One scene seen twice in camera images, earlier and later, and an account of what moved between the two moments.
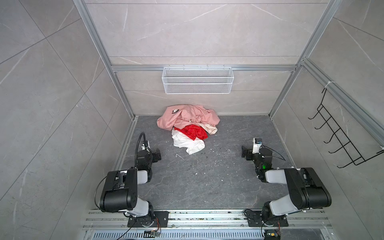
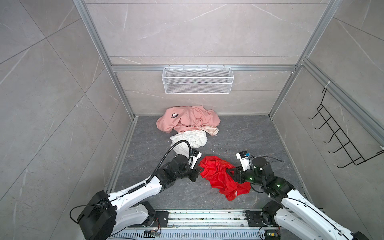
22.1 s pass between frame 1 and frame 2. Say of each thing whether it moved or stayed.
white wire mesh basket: stayed
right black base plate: stayed
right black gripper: moved
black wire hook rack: stayed
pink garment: stayed
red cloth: moved
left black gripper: moved
